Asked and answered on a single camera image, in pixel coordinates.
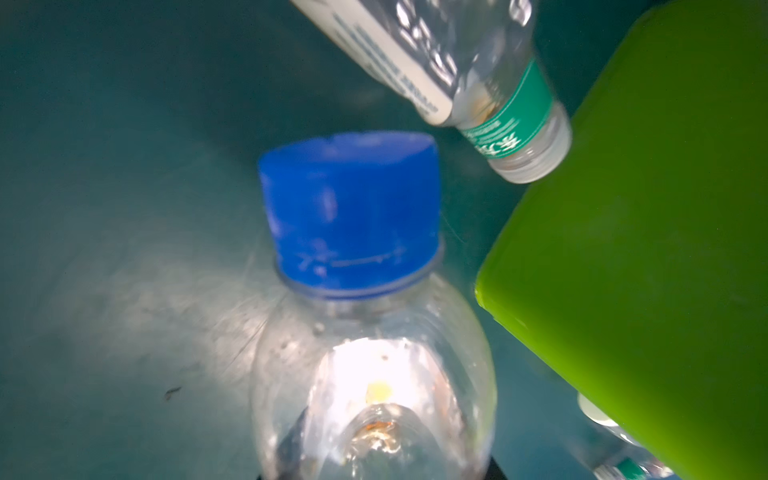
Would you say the green bin with black liner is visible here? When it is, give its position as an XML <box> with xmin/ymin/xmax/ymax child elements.
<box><xmin>475</xmin><ymin>1</ymin><xmax>767</xmax><ymax>479</ymax></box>

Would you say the blue cap clear water bottle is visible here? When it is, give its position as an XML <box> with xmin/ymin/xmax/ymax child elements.
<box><xmin>250</xmin><ymin>131</ymin><xmax>497</xmax><ymax>479</ymax></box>

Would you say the clear flat white label bottle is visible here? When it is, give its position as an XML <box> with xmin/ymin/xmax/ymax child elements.
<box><xmin>294</xmin><ymin>0</ymin><xmax>572</xmax><ymax>184</ymax></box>

